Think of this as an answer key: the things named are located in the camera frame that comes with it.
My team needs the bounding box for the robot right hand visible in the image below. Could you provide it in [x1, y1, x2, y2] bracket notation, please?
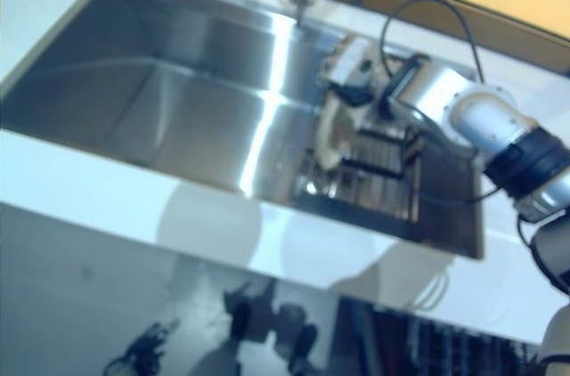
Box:
[320, 35, 389, 106]

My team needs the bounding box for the beige round plate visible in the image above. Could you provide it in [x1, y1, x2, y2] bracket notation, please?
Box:
[314, 90, 373, 171]

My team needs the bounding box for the open built-in dishwasher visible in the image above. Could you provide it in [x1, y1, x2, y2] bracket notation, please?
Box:
[336, 298, 551, 376]

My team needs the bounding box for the dark dishwasher lower rack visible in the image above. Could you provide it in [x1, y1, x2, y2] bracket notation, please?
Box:
[399, 312, 545, 376]

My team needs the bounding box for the black sink dish rack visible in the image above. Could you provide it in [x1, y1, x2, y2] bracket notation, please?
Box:
[292, 45, 423, 225]

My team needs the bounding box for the stainless steel sink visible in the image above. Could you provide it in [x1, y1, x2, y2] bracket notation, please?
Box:
[0, 0, 487, 262]

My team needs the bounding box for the white cabinet door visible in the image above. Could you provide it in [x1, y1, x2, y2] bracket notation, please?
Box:
[0, 200, 276, 376]
[272, 276, 340, 376]

